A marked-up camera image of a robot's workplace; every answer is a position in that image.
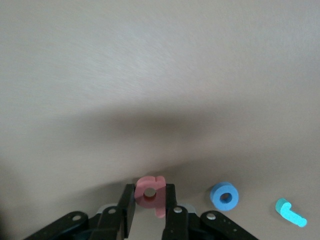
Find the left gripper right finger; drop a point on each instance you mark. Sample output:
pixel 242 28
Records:
pixel 176 225

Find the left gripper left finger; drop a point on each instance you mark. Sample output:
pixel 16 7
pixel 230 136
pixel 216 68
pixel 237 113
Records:
pixel 112 225

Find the blue foam letter o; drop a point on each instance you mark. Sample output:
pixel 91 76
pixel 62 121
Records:
pixel 216 197

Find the pink foam letter b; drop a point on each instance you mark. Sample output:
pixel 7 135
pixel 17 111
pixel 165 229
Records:
pixel 141 186

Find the teal foam letter j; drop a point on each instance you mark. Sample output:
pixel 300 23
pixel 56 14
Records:
pixel 291 215

